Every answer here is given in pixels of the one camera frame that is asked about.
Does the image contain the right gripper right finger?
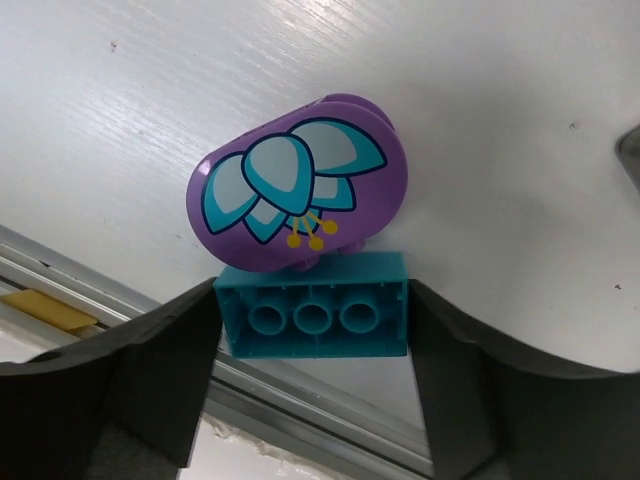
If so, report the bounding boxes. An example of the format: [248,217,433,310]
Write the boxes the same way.
[408,280,639,479]

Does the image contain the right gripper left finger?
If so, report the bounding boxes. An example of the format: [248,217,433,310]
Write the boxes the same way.
[1,282,222,479]

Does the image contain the teal rectangular lego brick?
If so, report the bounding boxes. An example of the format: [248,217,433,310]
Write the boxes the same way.
[213,252,409,359]

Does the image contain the purple flower lego brick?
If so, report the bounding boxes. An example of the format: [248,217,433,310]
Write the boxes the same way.
[186,93,408,273]

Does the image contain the dark grey translucent container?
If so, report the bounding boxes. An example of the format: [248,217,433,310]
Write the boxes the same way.
[615,125,640,191]

